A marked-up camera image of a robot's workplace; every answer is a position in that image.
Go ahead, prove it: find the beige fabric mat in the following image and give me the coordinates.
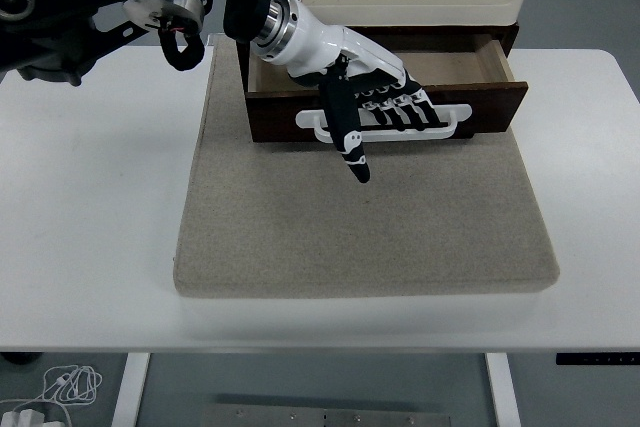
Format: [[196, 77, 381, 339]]
[[172, 34, 561, 300]]

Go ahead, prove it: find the white power adapter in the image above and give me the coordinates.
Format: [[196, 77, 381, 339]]
[[2, 408, 69, 427]]

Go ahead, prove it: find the black caster wheel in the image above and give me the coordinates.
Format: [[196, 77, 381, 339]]
[[0, 352, 44, 366]]

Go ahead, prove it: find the white earphone cable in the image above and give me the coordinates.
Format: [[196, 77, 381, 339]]
[[0, 364, 104, 413]]

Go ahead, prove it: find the dark brown wooden drawer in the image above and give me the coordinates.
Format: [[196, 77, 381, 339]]
[[246, 32, 530, 144]]

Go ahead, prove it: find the black table control panel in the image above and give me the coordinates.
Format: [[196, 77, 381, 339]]
[[555, 352, 640, 367]]

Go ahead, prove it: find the white drawer handle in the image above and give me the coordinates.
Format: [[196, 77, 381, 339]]
[[294, 103, 473, 144]]

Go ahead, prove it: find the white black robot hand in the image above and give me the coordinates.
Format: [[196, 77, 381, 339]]
[[267, 0, 442, 185]]

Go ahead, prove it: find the white table leg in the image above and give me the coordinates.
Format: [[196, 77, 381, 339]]
[[484, 352, 522, 427], [110, 352, 151, 427]]

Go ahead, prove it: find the dark brown wooden drawer casing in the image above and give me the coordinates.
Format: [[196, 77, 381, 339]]
[[234, 21, 521, 143]]

